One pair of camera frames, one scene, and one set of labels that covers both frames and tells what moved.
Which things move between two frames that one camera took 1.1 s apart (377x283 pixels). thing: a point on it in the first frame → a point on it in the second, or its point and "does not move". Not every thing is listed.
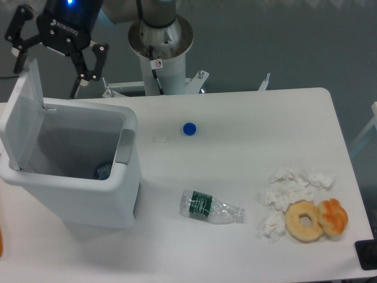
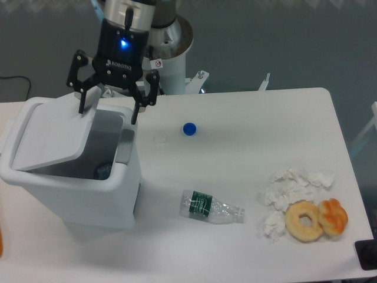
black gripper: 63,26 → 119,62
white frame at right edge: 374,121 does not move
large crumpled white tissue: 291,186 does not move
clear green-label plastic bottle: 195,204 does not move
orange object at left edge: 1,240 does not move
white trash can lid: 24,121 → 55,131
